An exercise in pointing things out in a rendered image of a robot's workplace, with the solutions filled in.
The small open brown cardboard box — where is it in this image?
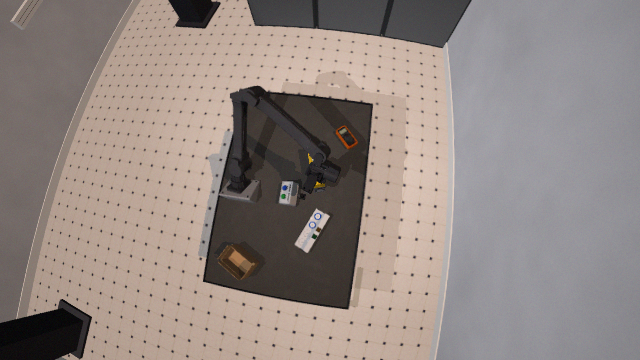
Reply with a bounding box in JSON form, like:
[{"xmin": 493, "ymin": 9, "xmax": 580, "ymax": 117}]
[{"xmin": 218, "ymin": 244, "xmax": 260, "ymax": 280}]

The white key housing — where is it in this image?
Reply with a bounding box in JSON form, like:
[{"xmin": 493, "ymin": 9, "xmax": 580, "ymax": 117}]
[{"xmin": 279, "ymin": 181, "xmax": 306, "ymax": 207}]

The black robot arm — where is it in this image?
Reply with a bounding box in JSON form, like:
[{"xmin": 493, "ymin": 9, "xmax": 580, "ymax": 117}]
[{"xmin": 227, "ymin": 86, "xmax": 341, "ymax": 194}]

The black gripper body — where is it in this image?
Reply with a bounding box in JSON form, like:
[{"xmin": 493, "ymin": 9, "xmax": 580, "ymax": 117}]
[{"xmin": 305, "ymin": 163, "xmax": 326, "ymax": 184}]

